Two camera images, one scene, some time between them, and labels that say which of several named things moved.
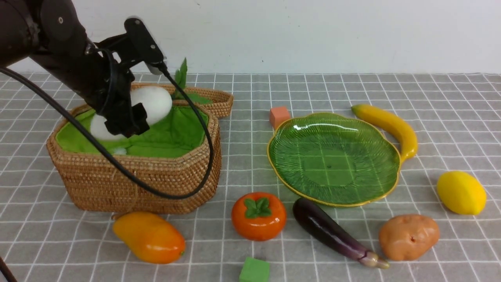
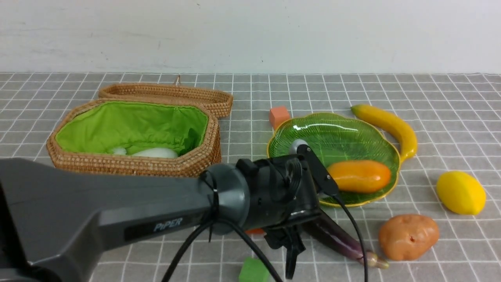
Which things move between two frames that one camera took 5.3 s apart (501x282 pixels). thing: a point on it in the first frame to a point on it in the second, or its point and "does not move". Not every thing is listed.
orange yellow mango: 153,237 to 359,176
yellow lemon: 460,192 does not move
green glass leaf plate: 329,159 does not move
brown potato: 406,237 does not move
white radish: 157,103 to 156,152
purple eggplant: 328,233 does not move
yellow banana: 402,137 does not move
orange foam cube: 278,114 does not move
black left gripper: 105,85 to 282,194
